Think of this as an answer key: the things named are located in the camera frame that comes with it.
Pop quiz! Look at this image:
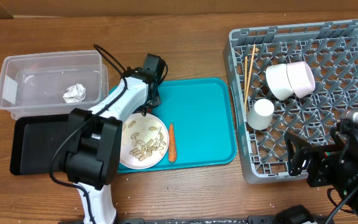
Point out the clear plastic bin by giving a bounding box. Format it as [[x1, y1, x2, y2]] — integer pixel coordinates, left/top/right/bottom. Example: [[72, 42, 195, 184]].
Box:
[[0, 50, 109, 119]]

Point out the grey dishwasher rack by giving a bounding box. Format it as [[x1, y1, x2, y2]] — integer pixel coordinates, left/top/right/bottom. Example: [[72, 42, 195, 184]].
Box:
[[223, 19, 358, 184]]

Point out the white plate with peanuts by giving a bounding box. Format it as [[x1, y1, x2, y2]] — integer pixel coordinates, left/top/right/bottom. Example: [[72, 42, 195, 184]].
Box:
[[120, 113, 169, 170]]

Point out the orange carrot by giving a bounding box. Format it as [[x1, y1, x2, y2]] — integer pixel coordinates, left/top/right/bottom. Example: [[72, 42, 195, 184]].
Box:
[[168, 123, 177, 163]]

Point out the black tray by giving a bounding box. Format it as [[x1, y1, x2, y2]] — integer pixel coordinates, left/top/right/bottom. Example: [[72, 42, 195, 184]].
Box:
[[10, 114, 68, 175]]

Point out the pink bowl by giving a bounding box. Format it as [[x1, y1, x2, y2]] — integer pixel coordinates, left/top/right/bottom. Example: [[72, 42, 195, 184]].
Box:
[[287, 62, 315, 98]]

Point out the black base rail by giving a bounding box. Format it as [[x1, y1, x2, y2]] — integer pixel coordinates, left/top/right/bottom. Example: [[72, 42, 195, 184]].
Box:
[[115, 215, 277, 224]]

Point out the white tissue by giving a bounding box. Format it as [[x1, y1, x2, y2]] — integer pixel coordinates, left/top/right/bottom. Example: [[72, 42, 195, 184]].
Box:
[[63, 83, 86, 103]]

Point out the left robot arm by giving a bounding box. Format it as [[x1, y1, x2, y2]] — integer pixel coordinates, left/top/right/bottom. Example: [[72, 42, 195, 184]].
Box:
[[52, 54, 167, 223]]

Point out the teal serving tray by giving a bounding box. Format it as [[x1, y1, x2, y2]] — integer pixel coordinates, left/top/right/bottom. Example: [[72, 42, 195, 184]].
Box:
[[118, 78, 237, 174]]

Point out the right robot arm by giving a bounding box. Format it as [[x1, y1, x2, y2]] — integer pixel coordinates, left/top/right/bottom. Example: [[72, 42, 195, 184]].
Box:
[[284, 119, 358, 221]]

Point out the white cup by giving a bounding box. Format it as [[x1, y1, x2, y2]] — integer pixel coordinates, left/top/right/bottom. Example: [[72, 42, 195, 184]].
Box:
[[247, 99, 274, 130]]

